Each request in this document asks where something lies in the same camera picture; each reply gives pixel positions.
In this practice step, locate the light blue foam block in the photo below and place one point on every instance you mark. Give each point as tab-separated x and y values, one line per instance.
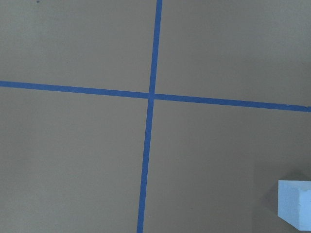
294	203

